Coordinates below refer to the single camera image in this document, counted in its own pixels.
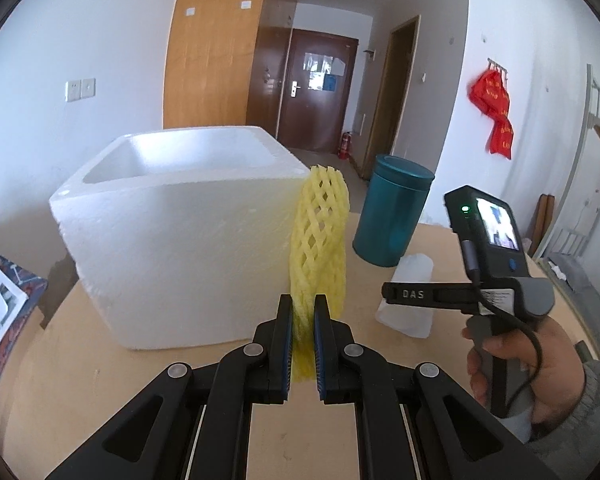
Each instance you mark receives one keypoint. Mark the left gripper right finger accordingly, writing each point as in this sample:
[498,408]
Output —
[413,423]

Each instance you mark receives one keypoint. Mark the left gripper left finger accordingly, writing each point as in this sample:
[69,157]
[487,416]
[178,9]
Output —
[192,423]

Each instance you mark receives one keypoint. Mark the white foam sheet roll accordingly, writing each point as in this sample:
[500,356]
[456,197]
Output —
[407,317]

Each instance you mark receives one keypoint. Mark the yellow foam fruit net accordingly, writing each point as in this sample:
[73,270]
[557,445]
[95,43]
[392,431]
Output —
[317,259]

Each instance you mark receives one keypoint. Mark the person's right hand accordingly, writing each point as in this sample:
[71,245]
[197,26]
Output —
[560,380]

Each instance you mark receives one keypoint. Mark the grey bed mattress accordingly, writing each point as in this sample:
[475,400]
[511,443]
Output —
[580,291]

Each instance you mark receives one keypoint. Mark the teal cylindrical canister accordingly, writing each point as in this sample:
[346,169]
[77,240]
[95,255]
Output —
[393,204]

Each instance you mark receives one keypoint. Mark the white styrofoam box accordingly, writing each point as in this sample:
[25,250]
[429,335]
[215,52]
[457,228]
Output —
[181,237]

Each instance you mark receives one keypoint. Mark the red hanging bags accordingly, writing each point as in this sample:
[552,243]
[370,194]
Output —
[490,96]

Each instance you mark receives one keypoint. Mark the patterned desk cloth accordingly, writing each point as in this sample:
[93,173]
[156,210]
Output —
[10,284]

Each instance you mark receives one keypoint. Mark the red fire extinguisher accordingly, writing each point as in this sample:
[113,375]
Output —
[345,146]

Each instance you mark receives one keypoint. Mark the dark brown entrance door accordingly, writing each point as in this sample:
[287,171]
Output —
[316,91]

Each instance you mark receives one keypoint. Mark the wooden wardrobe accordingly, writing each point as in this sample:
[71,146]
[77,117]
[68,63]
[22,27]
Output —
[225,62]

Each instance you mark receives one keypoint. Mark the metal bunk bed frame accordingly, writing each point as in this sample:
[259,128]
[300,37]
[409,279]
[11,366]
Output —
[578,209]

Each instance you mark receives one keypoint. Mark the side door frame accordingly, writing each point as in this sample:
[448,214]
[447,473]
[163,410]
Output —
[392,93]

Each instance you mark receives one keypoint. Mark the double wall socket plate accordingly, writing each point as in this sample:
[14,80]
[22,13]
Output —
[80,89]

